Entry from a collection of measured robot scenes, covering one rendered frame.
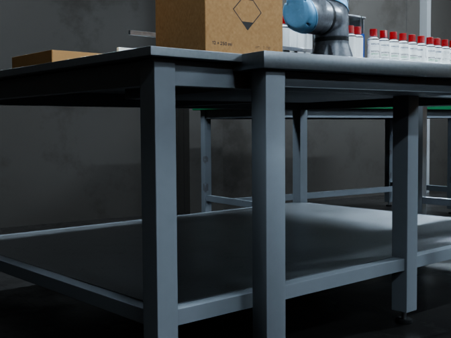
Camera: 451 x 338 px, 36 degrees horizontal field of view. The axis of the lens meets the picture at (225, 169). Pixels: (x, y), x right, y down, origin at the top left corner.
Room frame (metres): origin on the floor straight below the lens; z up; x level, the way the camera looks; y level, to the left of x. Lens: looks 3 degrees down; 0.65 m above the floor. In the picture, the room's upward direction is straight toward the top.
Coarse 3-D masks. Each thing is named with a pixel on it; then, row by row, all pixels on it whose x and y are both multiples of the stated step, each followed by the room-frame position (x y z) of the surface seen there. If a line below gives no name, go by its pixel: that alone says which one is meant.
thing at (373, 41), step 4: (372, 32) 3.09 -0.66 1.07; (376, 32) 3.09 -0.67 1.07; (372, 36) 3.09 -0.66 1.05; (376, 36) 3.09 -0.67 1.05; (368, 40) 3.09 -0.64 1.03; (372, 40) 3.08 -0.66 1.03; (376, 40) 3.08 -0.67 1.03; (368, 44) 3.09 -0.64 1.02; (372, 44) 3.08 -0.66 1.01; (376, 44) 3.08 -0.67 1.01; (368, 48) 3.09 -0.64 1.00; (372, 48) 3.08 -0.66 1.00; (376, 48) 3.08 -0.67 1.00; (368, 52) 3.09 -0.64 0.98; (372, 52) 3.08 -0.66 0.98; (376, 52) 3.08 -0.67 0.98; (368, 56) 3.09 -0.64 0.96; (372, 56) 3.08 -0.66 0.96; (376, 56) 3.08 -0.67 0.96
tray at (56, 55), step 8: (16, 56) 2.10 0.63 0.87; (24, 56) 2.06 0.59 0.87; (32, 56) 2.02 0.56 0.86; (40, 56) 1.98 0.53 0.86; (48, 56) 1.94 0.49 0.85; (56, 56) 1.94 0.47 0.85; (64, 56) 1.96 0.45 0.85; (72, 56) 1.97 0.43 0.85; (80, 56) 1.99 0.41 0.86; (16, 64) 2.10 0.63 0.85; (24, 64) 2.06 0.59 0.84; (32, 64) 2.02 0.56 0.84
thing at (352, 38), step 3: (348, 27) 2.98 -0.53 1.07; (351, 27) 2.98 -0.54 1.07; (351, 30) 2.98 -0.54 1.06; (351, 33) 2.98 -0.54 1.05; (351, 36) 2.97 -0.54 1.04; (354, 36) 2.97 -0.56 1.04; (351, 39) 2.97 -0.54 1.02; (354, 39) 2.97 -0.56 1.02; (351, 42) 2.97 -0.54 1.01; (354, 42) 2.97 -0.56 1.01; (351, 45) 2.97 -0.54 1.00; (354, 45) 2.97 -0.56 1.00; (351, 48) 2.97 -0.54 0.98; (354, 48) 2.97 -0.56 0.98; (354, 51) 2.97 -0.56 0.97; (354, 54) 2.97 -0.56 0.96
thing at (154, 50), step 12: (144, 48) 1.54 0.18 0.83; (156, 48) 1.53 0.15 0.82; (168, 48) 1.55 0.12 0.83; (180, 48) 1.57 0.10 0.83; (60, 60) 1.83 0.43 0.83; (72, 60) 1.78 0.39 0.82; (84, 60) 1.74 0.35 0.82; (96, 60) 1.69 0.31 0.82; (108, 60) 1.65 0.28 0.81; (120, 60) 1.64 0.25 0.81; (132, 60) 1.64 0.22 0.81; (192, 60) 1.65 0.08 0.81; (204, 60) 1.66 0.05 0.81; (216, 60) 1.66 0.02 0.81; (228, 60) 1.67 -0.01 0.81; (240, 60) 1.69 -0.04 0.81; (0, 72) 2.12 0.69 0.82; (12, 72) 2.05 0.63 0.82; (24, 72) 1.99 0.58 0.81; (36, 72) 1.97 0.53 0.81; (48, 72) 1.97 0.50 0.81
